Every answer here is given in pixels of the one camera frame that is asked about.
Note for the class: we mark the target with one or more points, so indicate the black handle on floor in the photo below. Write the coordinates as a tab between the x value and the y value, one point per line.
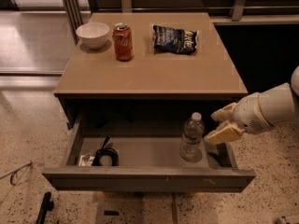
46	206

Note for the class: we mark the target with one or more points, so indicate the metal railing frame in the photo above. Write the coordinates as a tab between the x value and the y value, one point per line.
223	12

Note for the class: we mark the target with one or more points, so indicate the clear plastic water bottle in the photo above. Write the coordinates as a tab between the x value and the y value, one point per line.
192	134

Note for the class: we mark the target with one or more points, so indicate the open grey top drawer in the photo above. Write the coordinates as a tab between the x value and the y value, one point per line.
137	156

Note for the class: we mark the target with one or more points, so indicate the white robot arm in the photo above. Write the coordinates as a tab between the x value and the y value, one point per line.
285	105

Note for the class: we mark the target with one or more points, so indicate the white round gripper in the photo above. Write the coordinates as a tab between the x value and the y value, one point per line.
249	113

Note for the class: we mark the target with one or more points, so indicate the grey cabinet with counter top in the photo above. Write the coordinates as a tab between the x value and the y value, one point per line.
208	73

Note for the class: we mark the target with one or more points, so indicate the small white packet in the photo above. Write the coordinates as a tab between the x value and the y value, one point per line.
86	160

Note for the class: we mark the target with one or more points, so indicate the dark blue chip bag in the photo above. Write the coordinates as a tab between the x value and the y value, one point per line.
178	41

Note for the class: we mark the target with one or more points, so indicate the thin metal rod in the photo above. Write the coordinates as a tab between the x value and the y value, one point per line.
12	174

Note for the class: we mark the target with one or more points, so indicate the white ceramic bowl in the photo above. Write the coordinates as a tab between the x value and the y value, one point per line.
93	34

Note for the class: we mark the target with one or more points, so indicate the orange soda can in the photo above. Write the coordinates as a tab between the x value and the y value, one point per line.
123	45

